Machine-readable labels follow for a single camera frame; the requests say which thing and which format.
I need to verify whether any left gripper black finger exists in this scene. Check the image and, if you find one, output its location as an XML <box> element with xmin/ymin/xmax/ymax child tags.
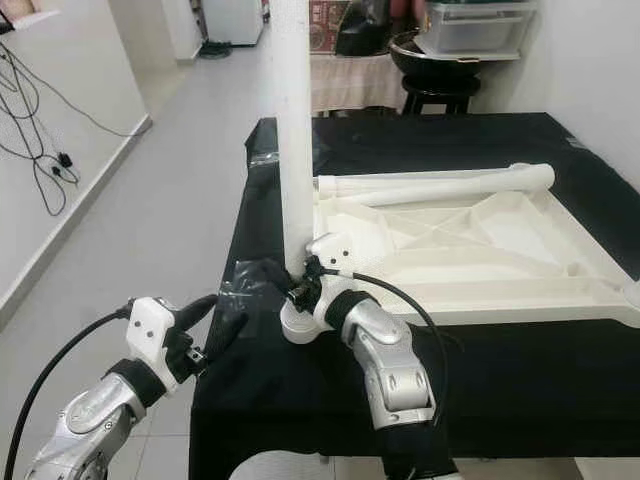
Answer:
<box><xmin>205</xmin><ymin>312</ymin><xmax>249</xmax><ymax>373</ymax></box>
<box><xmin>178</xmin><ymin>293</ymin><xmax>221</xmax><ymax>329</ymax></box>

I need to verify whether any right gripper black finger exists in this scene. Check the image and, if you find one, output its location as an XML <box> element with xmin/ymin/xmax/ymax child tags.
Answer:
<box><xmin>257</xmin><ymin>258</ymin><xmax>296</xmax><ymax>299</ymax></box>

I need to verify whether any clear tape patch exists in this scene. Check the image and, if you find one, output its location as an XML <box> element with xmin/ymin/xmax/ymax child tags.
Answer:
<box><xmin>248</xmin><ymin>150</ymin><xmax>286</xmax><ymax>167</ymax></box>
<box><xmin>232</xmin><ymin>258</ymin><xmax>286</xmax><ymax>301</ymax></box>

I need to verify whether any white plastic ribbed table top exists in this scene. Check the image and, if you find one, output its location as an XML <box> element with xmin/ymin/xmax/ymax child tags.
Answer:
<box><xmin>280</xmin><ymin>165</ymin><xmax>640</xmax><ymax>346</ymax></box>

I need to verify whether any beige cloth covered table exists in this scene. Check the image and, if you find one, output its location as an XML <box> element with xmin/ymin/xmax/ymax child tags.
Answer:
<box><xmin>310</xmin><ymin>52</ymin><xmax>409</xmax><ymax>113</ymax></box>

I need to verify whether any small black floor object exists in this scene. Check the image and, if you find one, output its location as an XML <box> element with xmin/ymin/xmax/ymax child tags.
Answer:
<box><xmin>198</xmin><ymin>40</ymin><xmax>233</xmax><ymax>59</ymax></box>

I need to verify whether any red printed box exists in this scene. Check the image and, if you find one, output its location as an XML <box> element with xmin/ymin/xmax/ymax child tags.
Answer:
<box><xmin>310</xmin><ymin>0</ymin><xmax>353</xmax><ymax>53</ymax></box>

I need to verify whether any white tall appliance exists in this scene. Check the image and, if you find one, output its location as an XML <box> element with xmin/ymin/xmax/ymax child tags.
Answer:
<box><xmin>200</xmin><ymin>0</ymin><xmax>266</xmax><ymax>46</ymax></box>

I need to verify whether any large black round basin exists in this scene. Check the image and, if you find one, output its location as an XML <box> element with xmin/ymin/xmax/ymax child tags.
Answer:
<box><xmin>390</xmin><ymin>30</ymin><xmax>486</xmax><ymax>81</ymax></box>

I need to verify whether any clear plastic storage box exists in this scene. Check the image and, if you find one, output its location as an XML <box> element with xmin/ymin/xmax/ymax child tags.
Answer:
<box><xmin>415</xmin><ymin>0</ymin><xmax>539</xmax><ymax>59</ymax></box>

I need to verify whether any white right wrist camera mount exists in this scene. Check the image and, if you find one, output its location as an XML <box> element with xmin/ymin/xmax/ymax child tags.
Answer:
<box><xmin>305</xmin><ymin>232</ymin><xmax>353</xmax><ymax>326</ymax></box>

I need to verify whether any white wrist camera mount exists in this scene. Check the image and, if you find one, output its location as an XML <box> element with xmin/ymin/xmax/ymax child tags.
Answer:
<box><xmin>125</xmin><ymin>295</ymin><xmax>186</xmax><ymax>393</ymax></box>
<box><xmin>305</xmin><ymin>232</ymin><xmax>353</xmax><ymax>326</ymax></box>

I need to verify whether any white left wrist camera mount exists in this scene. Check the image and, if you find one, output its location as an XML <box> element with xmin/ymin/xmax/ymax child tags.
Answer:
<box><xmin>125</xmin><ymin>295</ymin><xmax>186</xmax><ymax>393</ymax></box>

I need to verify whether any long thin black wall cable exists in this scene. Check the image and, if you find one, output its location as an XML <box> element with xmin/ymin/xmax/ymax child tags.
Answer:
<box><xmin>15</xmin><ymin>45</ymin><xmax>151</xmax><ymax>139</ymax></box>

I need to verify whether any looped black wall cable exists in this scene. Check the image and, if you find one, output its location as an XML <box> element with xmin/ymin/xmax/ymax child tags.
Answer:
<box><xmin>0</xmin><ymin>45</ymin><xmax>81</xmax><ymax>216</ymax></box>

